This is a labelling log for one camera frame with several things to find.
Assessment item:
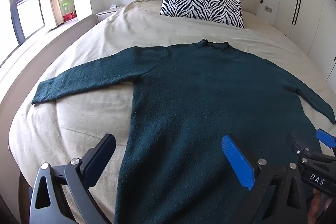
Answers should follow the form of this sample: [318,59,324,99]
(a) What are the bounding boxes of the dark green sweater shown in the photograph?
[31,39,336,224]

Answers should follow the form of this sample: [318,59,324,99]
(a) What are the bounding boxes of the white wardrobe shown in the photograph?
[274,0,336,81]

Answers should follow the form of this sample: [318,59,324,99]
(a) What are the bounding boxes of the black framed window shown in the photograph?
[0,0,46,63]

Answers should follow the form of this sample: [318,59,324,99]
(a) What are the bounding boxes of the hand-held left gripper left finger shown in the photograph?
[29,133,116,224]

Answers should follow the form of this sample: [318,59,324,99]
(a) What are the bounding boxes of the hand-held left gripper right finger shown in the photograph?
[221,134,309,224]

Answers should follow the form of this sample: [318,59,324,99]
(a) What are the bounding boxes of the white nightstand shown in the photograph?
[96,6,124,24]

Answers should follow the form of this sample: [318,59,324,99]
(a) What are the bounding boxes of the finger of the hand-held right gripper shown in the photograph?
[291,140,317,165]
[316,128,336,155]

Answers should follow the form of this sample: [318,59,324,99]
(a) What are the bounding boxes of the person's right hand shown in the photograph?
[308,189,334,220]

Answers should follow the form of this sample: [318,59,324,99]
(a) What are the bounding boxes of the zebra print pillow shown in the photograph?
[160,0,244,29]

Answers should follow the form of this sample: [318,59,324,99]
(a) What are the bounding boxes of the bed with beige sheet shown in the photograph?
[0,0,336,224]

